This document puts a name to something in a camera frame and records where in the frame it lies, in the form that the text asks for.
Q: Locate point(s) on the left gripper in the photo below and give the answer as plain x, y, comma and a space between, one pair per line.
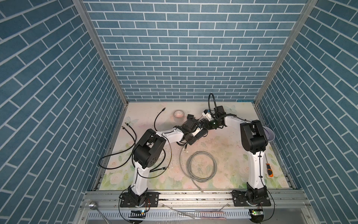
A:
191, 141

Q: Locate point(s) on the black network switch box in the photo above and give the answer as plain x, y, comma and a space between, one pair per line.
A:
191, 140

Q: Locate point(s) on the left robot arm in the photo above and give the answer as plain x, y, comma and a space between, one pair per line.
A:
149, 147

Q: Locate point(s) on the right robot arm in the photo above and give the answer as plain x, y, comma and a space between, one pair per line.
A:
254, 141

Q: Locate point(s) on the clear tape roll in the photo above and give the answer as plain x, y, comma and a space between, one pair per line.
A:
178, 115

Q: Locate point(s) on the lavender ceramic mug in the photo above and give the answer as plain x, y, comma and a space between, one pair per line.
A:
269, 134

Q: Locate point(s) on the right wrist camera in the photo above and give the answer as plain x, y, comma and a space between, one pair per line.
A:
207, 114

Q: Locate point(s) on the orange handled screwdriver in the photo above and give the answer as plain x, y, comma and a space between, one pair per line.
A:
269, 170

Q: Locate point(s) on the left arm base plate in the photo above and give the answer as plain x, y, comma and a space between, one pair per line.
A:
131, 200

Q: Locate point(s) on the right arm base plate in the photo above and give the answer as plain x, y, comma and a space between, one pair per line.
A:
250, 198

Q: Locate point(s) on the aluminium mounting rail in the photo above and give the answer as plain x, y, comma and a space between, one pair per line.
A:
288, 206

